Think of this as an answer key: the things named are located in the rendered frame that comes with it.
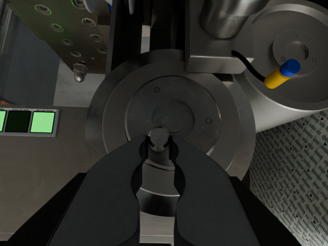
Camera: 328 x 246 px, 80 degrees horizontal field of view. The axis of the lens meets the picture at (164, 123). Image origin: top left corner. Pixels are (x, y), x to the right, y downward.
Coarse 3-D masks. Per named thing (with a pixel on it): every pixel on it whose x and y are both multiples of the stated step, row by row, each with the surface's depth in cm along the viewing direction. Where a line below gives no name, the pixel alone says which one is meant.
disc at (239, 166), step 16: (128, 64) 18; (144, 64) 18; (112, 80) 18; (224, 80) 18; (96, 96) 17; (240, 96) 18; (96, 112) 17; (240, 112) 17; (96, 128) 17; (96, 144) 16; (240, 144) 17; (96, 160) 16; (240, 160) 17; (240, 176) 16; (144, 192) 16; (144, 208) 16; (160, 208) 16
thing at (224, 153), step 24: (144, 72) 17; (168, 72) 17; (192, 72) 17; (120, 96) 17; (216, 96) 17; (120, 120) 16; (240, 120) 17; (120, 144) 16; (216, 144) 16; (144, 168) 15; (168, 192) 15
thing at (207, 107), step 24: (144, 96) 15; (168, 96) 15; (192, 96) 16; (144, 120) 15; (168, 120) 15; (192, 120) 16; (216, 120) 15; (168, 144) 15; (192, 144) 15; (168, 168) 14
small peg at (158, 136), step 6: (156, 126) 12; (162, 126) 12; (150, 132) 12; (156, 132) 12; (162, 132) 12; (168, 132) 12; (150, 138) 12; (156, 138) 12; (162, 138) 12; (168, 138) 12; (150, 144) 12; (156, 144) 12; (162, 144) 12; (156, 150) 13; (162, 150) 14
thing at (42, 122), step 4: (36, 112) 49; (40, 112) 49; (36, 116) 49; (40, 116) 49; (44, 116) 49; (48, 116) 49; (52, 116) 49; (36, 120) 49; (40, 120) 49; (44, 120) 49; (48, 120) 49; (52, 120) 49; (32, 124) 49; (36, 124) 49; (40, 124) 49; (44, 124) 49; (48, 124) 49; (52, 124) 49; (32, 128) 48; (36, 128) 49; (40, 128) 49; (44, 128) 49; (48, 128) 49
